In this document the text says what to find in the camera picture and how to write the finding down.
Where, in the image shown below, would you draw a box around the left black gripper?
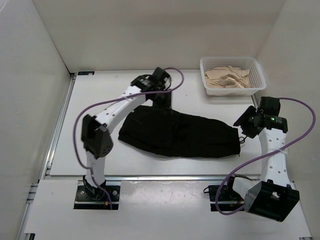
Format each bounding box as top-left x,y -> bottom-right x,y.
150,88 -> 173,116

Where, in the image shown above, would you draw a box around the black trousers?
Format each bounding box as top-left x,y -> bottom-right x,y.
118,105 -> 241,159

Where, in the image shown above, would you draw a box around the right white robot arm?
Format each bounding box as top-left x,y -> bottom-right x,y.
224,96 -> 300,222

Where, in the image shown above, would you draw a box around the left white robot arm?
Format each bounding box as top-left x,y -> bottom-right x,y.
81,67 -> 171,200

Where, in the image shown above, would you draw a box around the beige trousers in basket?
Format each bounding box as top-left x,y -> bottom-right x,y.
204,66 -> 254,89

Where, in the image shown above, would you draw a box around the white plastic basket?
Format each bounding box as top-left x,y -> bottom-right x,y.
200,56 -> 267,96

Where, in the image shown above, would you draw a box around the dark label sticker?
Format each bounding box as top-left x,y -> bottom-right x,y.
77,71 -> 95,76

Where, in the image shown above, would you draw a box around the aluminium front rail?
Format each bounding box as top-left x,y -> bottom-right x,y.
104,175 -> 286,182

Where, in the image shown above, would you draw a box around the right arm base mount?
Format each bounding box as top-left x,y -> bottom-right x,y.
203,174 -> 256,212

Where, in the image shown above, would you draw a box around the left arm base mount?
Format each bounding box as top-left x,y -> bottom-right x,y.
73,180 -> 121,211

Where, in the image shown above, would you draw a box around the aluminium left rail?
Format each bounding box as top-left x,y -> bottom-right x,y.
38,73 -> 77,182

